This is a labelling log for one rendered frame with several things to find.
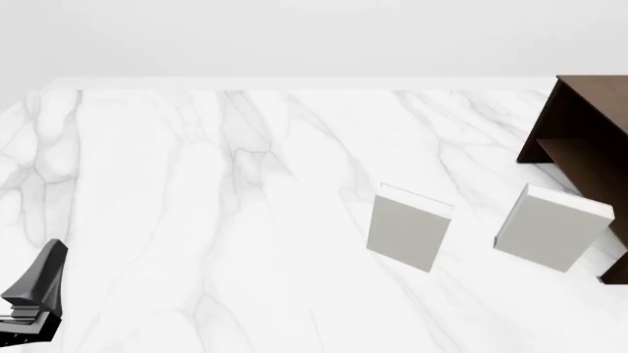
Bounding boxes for dark brown wooden shelf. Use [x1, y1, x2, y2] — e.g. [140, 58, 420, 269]
[515, 74, 628, 285]

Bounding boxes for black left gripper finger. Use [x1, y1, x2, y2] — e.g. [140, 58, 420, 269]
[0, 238, 70, 318]

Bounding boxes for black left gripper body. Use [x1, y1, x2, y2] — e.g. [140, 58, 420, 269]
[0, 303, 63, 347]

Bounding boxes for thick grey book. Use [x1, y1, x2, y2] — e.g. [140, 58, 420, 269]
[493, 182, 616, 274]

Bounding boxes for thin grey book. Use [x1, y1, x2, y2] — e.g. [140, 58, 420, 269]
[365, 182, 455, 274]

